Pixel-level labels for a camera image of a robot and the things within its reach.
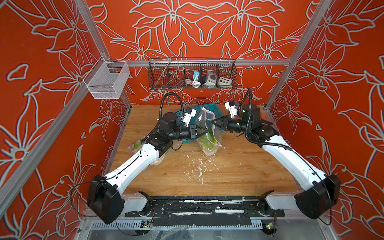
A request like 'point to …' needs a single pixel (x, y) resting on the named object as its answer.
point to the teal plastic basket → (212, 112)
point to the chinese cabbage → (208, 140)
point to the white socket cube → (225, 81)
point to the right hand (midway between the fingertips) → (209, 121)
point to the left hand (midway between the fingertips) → (208, 130)
